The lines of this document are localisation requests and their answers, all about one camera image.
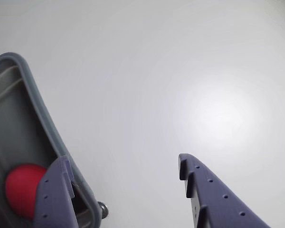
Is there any grey plastic container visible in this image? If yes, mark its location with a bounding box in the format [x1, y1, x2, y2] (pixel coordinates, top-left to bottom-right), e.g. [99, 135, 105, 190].
[0, 52, 103, 228]

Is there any blue-grey gripper finger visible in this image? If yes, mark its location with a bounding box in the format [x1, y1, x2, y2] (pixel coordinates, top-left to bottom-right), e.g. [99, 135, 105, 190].
[178, 152, 272, 228]
[32, 155, 79, 228]

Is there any red ball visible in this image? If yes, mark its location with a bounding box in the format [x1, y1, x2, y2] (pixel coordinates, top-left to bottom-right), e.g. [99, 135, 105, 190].
[5, 163, 48, 220]

